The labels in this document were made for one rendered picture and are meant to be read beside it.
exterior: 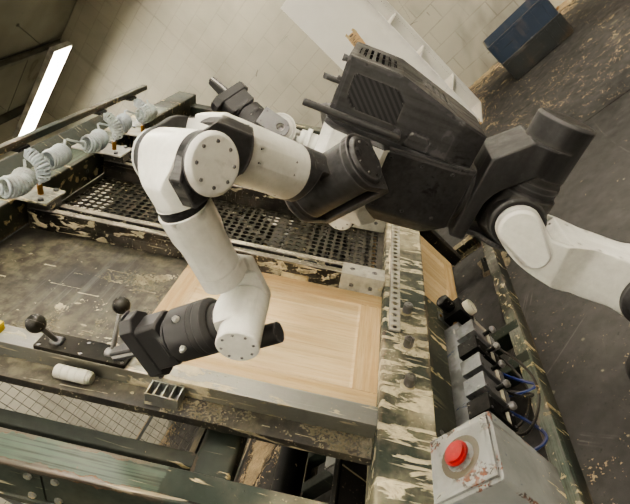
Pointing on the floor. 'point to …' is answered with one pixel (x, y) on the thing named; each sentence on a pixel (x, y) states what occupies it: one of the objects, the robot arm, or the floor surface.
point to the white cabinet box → (348, 32)
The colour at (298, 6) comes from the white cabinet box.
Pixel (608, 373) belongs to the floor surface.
